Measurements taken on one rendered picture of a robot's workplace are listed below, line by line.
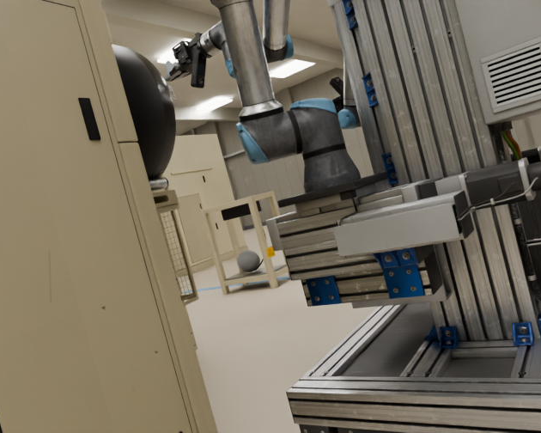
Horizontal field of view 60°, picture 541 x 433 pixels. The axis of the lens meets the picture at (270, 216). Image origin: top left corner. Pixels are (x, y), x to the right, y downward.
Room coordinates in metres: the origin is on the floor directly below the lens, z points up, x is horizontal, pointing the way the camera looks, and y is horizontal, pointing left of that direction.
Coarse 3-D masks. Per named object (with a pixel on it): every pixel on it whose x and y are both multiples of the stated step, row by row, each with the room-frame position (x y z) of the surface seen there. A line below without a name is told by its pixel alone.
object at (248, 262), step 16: (272, 192) 4.13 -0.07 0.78; (208, 208) 4.16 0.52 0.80; (224, 208) 4.05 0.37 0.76; (240, 208) 4.04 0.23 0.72; (256, 208) 3.89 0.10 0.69; (272, 208) 4.13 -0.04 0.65; (208, 224) 4.19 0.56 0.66; (256, 224) 3.88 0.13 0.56; (240, 256) 4.17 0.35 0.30; (256, 256) 4.14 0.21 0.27; (272, 256) 3.93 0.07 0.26; (224, 272) 4.22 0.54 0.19; (240, 272) 4.36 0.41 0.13; (256, 272) 4.10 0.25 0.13; (272, 272) 3.88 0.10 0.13; (288, 272) 4.14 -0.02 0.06; (224, 288) 4.19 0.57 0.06; (272, 288) 3.89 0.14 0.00
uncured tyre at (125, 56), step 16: (112, 48) 1.70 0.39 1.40; (128, 48) 1.81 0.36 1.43; (128, 64) 1.67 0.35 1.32; (144, 64) 1.74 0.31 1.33; (128, 80) 1.62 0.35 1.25; (144, 80) 1.69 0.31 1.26; (160, 80) 1.76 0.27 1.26; (128, 96) 1.60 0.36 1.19; (144, 96) 1.66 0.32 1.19; (160, 96) 1.72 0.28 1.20; (144, 112) 1.65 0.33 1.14; (160, 112) 1.71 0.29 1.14; (144, 128) 1.65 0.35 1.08; (160, 128) 1.72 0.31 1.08; (144, 144) 1.67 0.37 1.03; (160, 144) 1.74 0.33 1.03; (144, 160) 1.70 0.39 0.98; (160, 160) 1.77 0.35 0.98; (160, 176) 1.86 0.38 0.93
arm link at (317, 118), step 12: (300, 108) 1.19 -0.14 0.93; (312, 108) 1.18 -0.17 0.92; (324, 108) 1.18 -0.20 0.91; (300, 120) 1.18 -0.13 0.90; (312, 120) 1.18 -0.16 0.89; (324, 120) 1.18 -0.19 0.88; (336, 120) 1.20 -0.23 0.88; (300, 132) 1.17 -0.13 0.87; (312, 132) 1.18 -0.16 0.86; (324, 132) 1.18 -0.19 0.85; (336, 132) 1.19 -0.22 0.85; (300, 144) 1.19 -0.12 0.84; (312, 144) 1.19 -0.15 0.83; (324, 144) 1.18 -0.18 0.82
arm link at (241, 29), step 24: (216, 0) 1.11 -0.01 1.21; (240, 0) 1.10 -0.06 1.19; (240, 24) 1.11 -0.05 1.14; (240, 48) 1.13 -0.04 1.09; (240, 72) 1.15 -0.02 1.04; (264, 72) 1.16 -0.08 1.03; (240, 96) 1.18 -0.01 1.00; (264, 96) 1.16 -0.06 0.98; (240, 120) 1.19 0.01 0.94; (264, 120) 1.16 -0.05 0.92; (288, 120) 1.18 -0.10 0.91; (264, 144) 1.17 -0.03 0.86; (288, 144) 1.18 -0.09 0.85
